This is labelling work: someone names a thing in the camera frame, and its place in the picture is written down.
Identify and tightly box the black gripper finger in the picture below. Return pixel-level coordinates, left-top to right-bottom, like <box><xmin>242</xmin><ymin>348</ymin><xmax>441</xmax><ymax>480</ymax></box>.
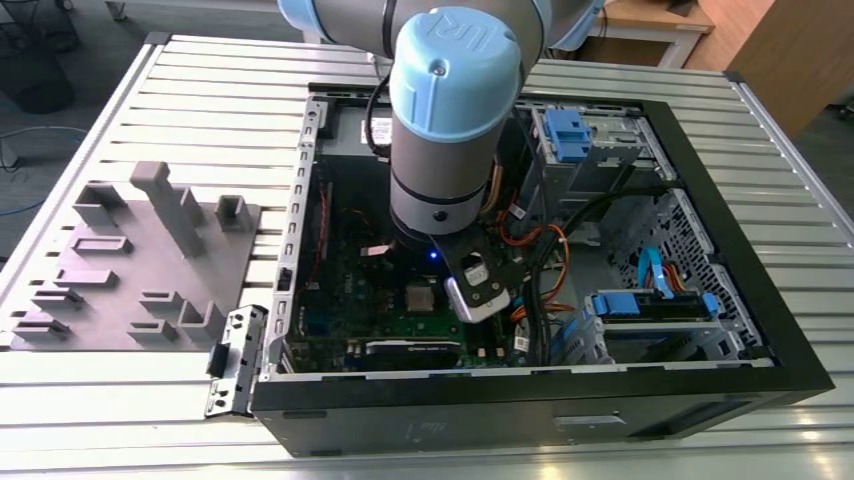
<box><xmin>357</xmin><ymin>241</ymin><xmax>402</xmax><ymax>264</ymax></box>

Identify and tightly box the orange wire bundle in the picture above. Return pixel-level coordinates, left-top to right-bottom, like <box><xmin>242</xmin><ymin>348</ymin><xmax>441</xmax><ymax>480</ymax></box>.
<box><xmin>500</xmin><ymin>224</ymin><xmax>576</xmax><ymax>311</ymax></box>

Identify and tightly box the hard disk in blue carrier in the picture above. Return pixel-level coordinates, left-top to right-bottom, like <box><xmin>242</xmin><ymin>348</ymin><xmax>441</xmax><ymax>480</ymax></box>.
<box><xmin>586</xmin><ymin>289</ymin><xmax>720</xmax><ymax>324</ymax></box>

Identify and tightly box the black RAM slot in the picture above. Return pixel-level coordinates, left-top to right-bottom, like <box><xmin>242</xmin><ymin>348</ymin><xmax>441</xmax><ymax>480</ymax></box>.
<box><xmin>488</xmin><ymin>314</ymin><xmax>508</xmax><ymax>359</ymax></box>
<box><xmin>466</xmin><ymin>322</ymin><xmax>490</xmax><ymax>359</ymax></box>

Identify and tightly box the black PC case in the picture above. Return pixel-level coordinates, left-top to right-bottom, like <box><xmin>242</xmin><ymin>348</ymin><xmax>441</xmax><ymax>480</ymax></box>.
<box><xmin>250</xmin><ymin>82</ymin><xmax>837</xmax><ymax>459</ymax></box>

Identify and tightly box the silver drive cage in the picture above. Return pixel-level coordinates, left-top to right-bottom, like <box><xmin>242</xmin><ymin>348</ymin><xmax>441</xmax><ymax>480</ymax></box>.
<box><xmin>517</xmin><ymin>107</ymin><xmax>676</xmax><ymax>236</ymax></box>

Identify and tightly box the orange disk power wire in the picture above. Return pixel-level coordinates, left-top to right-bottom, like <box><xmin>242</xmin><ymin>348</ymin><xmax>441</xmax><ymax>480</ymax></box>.
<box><xmin>666</xmin><ymin>264</ymin><xmax>700</xmax><ymax>299</ymax></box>

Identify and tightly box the black graphics card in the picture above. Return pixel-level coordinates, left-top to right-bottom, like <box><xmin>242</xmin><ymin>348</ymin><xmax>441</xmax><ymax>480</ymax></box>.
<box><xmin>346</xmin><ymin>338</ymin><xmax>464</xmax><ymax>372</ymax></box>

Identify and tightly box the green motherboard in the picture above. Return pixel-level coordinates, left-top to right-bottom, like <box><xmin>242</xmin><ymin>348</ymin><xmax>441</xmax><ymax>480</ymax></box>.
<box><xmin>297</xmin><ymin>234</ymin><xmax>516</xmax><ymax>371</ymax></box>

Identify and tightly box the silver card retention bracket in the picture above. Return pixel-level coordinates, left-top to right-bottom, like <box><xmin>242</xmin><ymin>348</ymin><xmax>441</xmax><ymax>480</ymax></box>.
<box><xmin>203</xmin><ymin>303</ymin><xmax>270</xmax><ymax>419</ymax></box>

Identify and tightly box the brown wooden cabinet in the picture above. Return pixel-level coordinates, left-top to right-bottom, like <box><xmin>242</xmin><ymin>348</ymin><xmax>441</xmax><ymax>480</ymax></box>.
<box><xmin>686</xmin><ymin>0</ymin><xmax>854</xmax><ymax>141</ymax></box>

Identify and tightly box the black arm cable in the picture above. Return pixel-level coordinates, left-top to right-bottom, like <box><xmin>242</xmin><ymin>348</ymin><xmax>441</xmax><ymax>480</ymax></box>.
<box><xmin>364</xmin><ymin>0</ymin><xmax>402</xmax><ymax>164</ymax></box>

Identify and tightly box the white-framed wooden desk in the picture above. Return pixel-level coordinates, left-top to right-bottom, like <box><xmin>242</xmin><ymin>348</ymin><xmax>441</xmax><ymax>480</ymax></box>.
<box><xmin>586</xmin><ymin>0</ymin><xmax>717</xmax><ymax>69</ymax></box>

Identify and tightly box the grey power supply unit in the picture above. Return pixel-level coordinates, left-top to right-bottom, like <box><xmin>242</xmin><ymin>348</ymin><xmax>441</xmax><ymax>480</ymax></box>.
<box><xmin>318</xmin><ymin>105</ymin><xmax>396</xmax><ymax>236</ymax></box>

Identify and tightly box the silver CPU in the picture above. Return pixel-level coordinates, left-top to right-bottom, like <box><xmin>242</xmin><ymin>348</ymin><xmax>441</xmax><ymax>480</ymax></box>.
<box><xmin>405</xmin><ymin>284</ymin><xmax>442</xmax><ymax>314</ymax></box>

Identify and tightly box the black chair leg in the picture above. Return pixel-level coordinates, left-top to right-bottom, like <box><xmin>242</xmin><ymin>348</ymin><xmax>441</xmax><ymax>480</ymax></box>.
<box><xmin>825</xmin><ymin>92</ymin><xmax>854</xmax><ymax>121</ymax></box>

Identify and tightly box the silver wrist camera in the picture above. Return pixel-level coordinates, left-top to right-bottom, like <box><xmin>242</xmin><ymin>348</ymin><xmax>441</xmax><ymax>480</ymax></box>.
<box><xmin>442</xmin><ymin>249</ymin><xmax>517</xmax><ymax>325</ymax></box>

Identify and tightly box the black office chair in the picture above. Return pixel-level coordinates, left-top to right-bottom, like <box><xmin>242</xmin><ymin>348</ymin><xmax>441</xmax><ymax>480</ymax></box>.
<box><xmin>0</xmin><ymin>27</ymin><xmax>77</xmax><ymax>115</ymax></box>

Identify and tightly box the grey parts rack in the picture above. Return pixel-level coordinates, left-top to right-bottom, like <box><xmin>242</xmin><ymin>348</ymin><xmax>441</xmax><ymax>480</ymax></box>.
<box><xmin>10</xmin><ymin>160</ymin><xmax>266</xmax><ymax>354</ymax></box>

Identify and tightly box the silver disk bay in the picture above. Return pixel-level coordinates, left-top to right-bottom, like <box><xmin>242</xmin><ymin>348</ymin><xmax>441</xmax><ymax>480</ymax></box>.
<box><xmin>580</xmin><ymin>292</ymin><xmax>763</xmax><ymax>366</ymax></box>

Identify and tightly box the blue data wire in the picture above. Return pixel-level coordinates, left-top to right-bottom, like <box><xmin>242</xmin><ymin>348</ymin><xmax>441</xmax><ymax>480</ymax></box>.
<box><xmin>637</xmin><ymin>247</ymin><xmax>676</xmax><ymax>301</ymax></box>

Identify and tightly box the black cable bundle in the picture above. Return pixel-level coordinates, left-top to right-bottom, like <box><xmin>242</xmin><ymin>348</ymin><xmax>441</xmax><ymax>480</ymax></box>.
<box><xmin>524</xmin><ymin>183</ymin><xmax>682</xmax><ymax>366</ymax></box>

